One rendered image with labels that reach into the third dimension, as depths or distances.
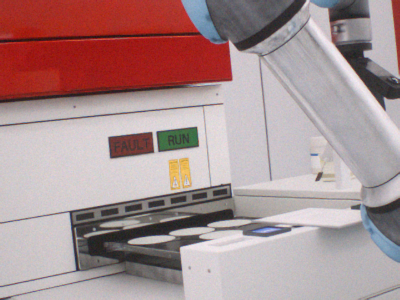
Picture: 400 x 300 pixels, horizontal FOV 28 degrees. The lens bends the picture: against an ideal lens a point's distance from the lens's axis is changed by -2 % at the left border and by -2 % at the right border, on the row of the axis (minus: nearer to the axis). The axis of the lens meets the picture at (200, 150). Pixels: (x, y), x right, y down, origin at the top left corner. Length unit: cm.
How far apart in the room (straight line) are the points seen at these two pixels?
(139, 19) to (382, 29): 315
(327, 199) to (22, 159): 65
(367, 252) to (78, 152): 68
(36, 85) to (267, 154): 254
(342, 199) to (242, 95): 230
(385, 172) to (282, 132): 310
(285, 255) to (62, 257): 63
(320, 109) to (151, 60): 83
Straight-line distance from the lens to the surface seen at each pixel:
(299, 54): 100
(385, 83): 139
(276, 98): 414
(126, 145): 181
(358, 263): 139
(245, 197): 196
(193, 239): 168
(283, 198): 186
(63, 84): 169
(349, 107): 104
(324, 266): 132
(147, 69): 180
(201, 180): 194
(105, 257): 178
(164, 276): 167
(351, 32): 144
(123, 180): 181
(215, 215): 204
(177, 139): 189
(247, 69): 403
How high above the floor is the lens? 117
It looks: 3 degrees down
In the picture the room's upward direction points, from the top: 6 degrees counter-clockwise
